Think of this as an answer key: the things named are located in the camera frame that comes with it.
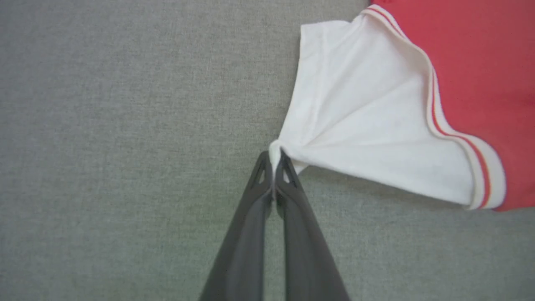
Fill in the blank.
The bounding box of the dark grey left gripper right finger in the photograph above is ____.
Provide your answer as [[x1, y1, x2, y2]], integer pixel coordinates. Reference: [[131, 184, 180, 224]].
[[275, 151, 351, 301]]

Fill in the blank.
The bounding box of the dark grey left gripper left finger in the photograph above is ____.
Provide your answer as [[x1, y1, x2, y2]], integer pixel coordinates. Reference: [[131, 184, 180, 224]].
[[199, 150, 274, 301]]

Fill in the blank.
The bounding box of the red and white shirt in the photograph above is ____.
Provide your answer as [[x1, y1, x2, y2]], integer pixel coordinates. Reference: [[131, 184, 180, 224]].
[[269, 0, 535, 212]]

